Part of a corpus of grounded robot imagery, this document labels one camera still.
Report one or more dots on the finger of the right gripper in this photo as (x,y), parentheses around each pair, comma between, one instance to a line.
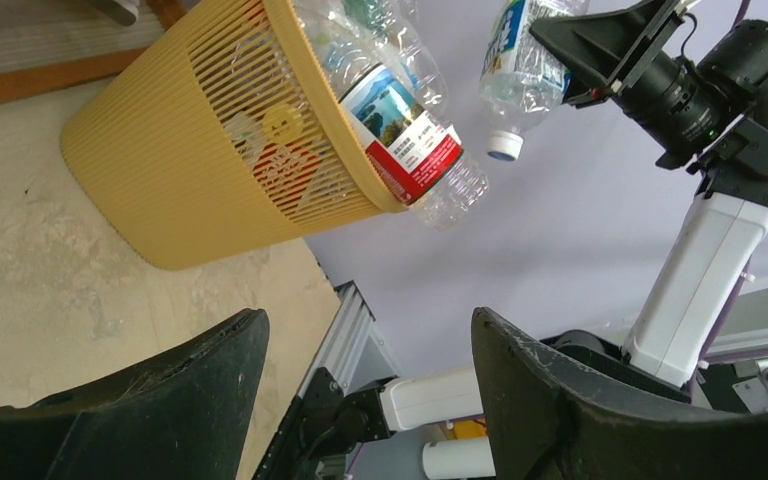
(608,53)

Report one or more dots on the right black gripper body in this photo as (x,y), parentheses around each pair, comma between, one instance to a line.
(677,108)

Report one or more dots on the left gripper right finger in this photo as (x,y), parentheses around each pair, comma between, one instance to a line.
(550,416)

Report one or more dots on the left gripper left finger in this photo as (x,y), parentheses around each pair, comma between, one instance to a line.
(181,414)

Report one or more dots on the small clear blue-label bottle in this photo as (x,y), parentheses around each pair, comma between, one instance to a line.
(521,82)

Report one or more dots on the red label bottle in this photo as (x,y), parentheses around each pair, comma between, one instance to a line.
(416,152)

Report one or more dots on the yellow plastic bin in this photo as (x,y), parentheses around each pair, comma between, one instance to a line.
(222,137)

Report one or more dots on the green label bottle green cap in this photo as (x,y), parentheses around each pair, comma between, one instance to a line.
(388,26)

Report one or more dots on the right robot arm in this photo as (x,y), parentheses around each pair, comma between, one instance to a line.
(724,225)

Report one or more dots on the wooden shelf rack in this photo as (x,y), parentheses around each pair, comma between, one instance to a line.
(47,46)

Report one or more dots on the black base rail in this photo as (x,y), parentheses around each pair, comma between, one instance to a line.
(324,422)

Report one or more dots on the aluminium frame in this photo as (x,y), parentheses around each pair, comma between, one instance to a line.
(354,350)

